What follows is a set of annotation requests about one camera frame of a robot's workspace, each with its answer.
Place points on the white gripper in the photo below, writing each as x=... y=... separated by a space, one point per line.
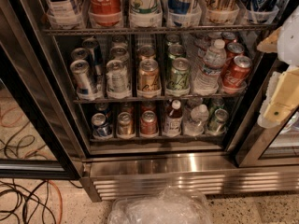
x=290 y=46

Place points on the blue pepsi can front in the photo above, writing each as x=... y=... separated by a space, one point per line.
x=101 y=127

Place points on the blue pepsi can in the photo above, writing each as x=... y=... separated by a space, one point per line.
x=101 y=127
x=105 y=109

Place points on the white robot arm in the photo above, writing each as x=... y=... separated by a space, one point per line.
x=282 y=94

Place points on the red coca-cola can front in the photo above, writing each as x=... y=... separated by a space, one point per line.
x=236 y=73

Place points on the red coca-cola can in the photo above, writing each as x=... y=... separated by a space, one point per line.
x=236 y=73
x=232 y=49

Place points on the clear water bottle middle shelf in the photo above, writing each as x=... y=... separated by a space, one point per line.
x=210 y=67

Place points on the clear water bottle shelf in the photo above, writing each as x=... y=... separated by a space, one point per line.
x=210 y=67
x=194 y=120

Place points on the right glass fridge door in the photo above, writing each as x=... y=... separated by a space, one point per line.
x=252 y=140

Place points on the glass fridge door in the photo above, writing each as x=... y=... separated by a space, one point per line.
x=252 y=140
x=34 y=73

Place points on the green can bottom shelf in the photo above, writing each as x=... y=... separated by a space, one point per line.
x=217 y=123

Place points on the green can shelf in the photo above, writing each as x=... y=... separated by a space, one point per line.
x=217 y=123
x=178 y=77

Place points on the gold can top shelf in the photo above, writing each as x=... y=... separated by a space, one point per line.
x=220 y=12

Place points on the gold can shelf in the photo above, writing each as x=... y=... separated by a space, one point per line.
x=125 y=126
x=148 y=82
x=220 y=12

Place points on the clear water bottle bottom shelf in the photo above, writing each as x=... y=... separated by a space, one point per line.
x=194 y=120

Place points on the green can middle shelf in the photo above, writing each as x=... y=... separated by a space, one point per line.
x=178 y=77

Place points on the blue bottle top shelf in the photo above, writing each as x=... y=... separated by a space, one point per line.
x=183 y=13

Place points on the gold can middle shelf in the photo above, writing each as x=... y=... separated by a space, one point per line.
x=148 y=82

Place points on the red can bottom shelf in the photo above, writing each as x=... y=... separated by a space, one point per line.
x=148 y=124

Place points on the green white bottle top shelf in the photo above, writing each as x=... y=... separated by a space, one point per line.
x=144 y=13

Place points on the white can middle shelf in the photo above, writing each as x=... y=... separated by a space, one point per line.
x=117 y=77

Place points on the gold can bottom shelf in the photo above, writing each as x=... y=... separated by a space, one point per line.
x=125 y=126

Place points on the blue pepsi can behind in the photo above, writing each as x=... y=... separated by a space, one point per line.
x=105 y=109

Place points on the dark blue can middle shelf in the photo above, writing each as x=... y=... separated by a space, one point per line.
x=91 y=44

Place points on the red coca-cola bottle top shelf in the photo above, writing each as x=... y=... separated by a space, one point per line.
x=105 y=12

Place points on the silver blue can middle shelf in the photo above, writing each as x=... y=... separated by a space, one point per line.
x=86 y=87

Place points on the stainless fridge base grille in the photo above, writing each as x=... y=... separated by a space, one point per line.
x=110 y=178

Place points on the white tea carton top shelf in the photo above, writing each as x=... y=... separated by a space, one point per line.
x=64 y=14

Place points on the left glass fridge door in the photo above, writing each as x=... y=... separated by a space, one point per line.
x=34 y=73

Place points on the brown drink bottle white cap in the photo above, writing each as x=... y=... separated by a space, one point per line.
x=173 y=119

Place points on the clear plastic bag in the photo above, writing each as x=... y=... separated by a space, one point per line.
x=170 y=206

